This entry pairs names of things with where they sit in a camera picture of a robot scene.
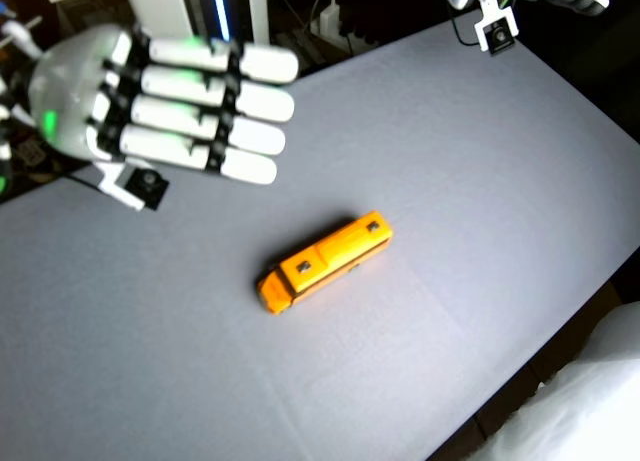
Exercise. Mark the grey table cloth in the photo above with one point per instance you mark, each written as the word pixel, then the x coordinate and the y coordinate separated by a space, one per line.
pixel 450 181

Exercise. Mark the white tower with blue light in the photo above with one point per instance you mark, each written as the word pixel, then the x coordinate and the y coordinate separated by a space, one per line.
pixel 160 6

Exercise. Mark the yellow toy school bus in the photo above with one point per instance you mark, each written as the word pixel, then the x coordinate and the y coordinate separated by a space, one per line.
pixel 325 256

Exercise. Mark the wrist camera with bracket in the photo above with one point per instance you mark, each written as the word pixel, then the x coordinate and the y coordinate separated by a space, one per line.
pixel 500 36
pixel 147 183

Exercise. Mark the white power strip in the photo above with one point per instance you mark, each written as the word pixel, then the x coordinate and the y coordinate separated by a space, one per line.
pixel 326 18

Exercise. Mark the white sheet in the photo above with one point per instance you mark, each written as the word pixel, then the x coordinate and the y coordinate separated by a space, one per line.
pixel 575 406

